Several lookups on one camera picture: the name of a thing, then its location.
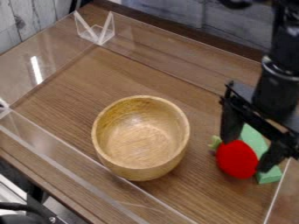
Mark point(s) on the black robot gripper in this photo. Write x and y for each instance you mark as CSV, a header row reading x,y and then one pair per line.
x,y
279,128

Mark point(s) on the red plush strawberry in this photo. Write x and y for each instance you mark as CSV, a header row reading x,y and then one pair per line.
x,y
236,159

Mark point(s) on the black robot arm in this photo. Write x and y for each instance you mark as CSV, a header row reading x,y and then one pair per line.
x,y
268,106

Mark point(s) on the green rectangular block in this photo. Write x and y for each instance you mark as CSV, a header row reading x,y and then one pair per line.
x,y
251,137

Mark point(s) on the wooden bowl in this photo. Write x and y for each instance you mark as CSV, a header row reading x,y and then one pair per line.
x,y
140,134

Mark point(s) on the black stand lower left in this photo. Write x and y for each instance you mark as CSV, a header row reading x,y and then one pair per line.
x,y
25,204

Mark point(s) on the clear acrylic tray enclosure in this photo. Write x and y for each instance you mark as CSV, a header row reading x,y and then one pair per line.
x,y
58,79

